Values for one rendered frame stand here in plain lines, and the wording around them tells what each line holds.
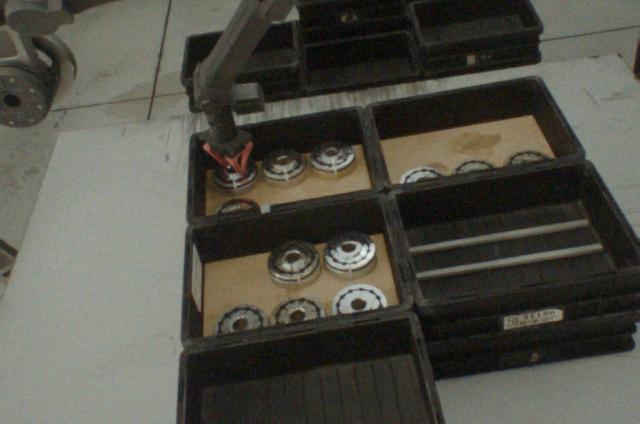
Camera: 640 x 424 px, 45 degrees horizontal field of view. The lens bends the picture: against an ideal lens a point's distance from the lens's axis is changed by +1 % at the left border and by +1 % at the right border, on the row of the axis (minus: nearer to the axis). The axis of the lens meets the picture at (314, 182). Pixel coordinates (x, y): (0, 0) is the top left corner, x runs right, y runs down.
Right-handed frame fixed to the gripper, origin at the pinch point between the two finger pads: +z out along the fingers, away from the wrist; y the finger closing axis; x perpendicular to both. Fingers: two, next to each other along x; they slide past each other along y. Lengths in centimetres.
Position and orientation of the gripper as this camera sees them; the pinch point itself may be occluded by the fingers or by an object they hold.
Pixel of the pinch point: (233, 166)
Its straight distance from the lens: 172.6
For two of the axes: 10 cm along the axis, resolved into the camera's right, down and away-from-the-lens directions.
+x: -6.3, 5.8, -5.2
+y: -7.7, -3.4, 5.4
